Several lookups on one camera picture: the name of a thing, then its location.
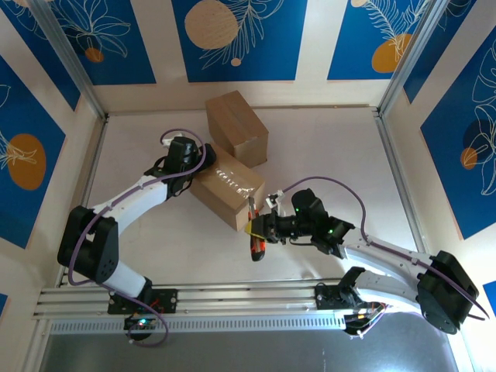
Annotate red black utility knife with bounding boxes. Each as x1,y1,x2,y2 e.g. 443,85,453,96
246,195,270,264

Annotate brown cardboard box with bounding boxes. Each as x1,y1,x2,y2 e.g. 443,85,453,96
204,89,270,169
188,143,267,233

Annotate aluminium mounting beam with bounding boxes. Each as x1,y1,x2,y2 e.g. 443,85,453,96
33,277,454,322

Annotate blue monstera orange-dot poster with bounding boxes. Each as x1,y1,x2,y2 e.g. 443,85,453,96
38,0,157,86
420,36,496,240
482,281,496,312

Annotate blue poster beige circle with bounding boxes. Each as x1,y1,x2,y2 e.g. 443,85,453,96
171,0,308,84

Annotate circuit board green light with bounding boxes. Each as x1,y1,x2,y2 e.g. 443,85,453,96
122,313,159,331

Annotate blue poster large orange circle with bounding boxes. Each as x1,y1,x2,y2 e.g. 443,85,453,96
0,55,67,250

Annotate blue poster orange circle feather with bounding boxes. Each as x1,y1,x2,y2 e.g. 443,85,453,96
326,0,427,81

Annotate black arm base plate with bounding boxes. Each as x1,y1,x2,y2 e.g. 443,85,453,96
313,282,387,312
107,287,180,315

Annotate grey slotted cable duct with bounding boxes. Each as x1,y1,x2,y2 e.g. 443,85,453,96
49,312,348,335

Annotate circuit board orange wires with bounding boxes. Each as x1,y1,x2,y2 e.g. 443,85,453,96
343,308,391,337

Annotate aluminium frame post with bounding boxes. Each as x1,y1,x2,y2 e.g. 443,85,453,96
377,0,443,117
29,0,109,120

